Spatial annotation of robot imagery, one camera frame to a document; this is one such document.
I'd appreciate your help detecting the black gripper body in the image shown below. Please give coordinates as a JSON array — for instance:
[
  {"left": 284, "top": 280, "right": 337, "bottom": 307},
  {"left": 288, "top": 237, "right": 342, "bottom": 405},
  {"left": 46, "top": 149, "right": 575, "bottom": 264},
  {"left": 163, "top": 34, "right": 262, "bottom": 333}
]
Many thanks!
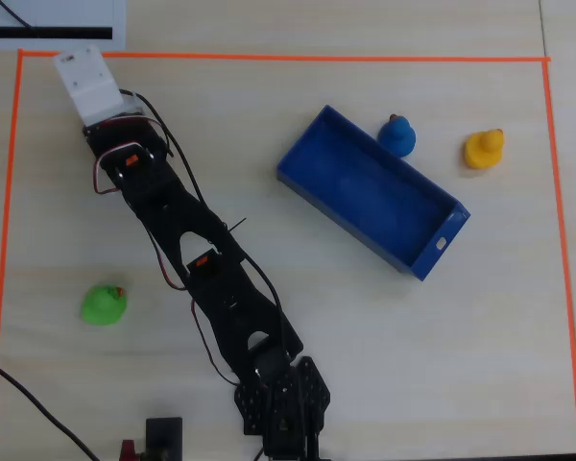
[{"left": 81, "top": 112, "right": 170, "bottom": 158}]

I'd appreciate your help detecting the green rubber duck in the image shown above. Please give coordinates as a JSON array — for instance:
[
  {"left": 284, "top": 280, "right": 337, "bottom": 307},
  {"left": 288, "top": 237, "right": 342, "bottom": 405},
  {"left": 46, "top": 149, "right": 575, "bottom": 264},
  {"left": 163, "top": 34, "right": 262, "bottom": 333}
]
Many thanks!
[{"left": 80, "top": 283, "right": 128, "bottom": 328}]

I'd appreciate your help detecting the blue plastic box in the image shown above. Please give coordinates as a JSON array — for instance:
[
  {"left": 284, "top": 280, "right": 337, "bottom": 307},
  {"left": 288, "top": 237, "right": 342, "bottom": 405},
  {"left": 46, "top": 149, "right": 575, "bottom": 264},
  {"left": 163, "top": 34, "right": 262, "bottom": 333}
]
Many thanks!
[{"left": 276, "top": 104, "right": 472, "bottom": 283}]

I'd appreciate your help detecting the blue rubber duck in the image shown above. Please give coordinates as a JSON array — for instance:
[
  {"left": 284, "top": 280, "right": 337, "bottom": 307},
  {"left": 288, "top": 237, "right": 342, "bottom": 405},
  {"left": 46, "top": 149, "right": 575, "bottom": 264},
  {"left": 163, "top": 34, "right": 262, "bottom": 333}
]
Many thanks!
[{"left": 376, "top": 113, "right": 418, "bottom": 158}]

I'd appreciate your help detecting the yellow rubber duck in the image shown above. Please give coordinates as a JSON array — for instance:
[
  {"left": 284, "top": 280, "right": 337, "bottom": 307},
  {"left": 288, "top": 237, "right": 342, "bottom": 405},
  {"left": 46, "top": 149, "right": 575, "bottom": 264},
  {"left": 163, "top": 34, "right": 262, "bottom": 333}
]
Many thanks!
[{"left": 463, "top": 128, "right": 506, "bottom": 170}]

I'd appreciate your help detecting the orange tape strip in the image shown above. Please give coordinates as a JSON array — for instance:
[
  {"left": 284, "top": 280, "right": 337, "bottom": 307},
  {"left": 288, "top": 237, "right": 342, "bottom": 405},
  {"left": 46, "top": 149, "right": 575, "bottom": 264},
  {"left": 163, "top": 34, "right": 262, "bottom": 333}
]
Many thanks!
[
  {"left": 17, "top": 49, "right": 552, "bottom": 64},
  {"left": 0, "top": 49, "right": 26, "bottom": 450},
  {"left": 540, "top": 58, "right": 576, "bottom": 455}
]

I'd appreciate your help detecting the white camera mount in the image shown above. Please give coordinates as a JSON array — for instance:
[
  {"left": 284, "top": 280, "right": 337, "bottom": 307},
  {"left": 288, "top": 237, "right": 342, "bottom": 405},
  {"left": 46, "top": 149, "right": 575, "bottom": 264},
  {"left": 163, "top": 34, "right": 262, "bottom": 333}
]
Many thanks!
[{"left": 52, "top": 44, "right": 127, "bottom": 129}]

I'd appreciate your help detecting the thin black cable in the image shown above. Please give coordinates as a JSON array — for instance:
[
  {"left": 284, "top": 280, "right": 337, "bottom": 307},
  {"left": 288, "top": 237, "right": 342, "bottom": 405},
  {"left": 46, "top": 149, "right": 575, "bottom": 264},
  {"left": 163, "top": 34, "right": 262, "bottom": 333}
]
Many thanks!
[{"left": 0, "top": 0, "right": 38, "bottom": 35}]

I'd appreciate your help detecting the black camera stand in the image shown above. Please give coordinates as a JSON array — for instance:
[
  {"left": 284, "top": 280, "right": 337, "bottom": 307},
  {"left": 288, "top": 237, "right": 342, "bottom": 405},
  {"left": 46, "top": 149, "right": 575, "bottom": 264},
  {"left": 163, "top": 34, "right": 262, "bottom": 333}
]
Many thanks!
[{"left": 141, "top": 416, "right": 184, "bottom": 461}]

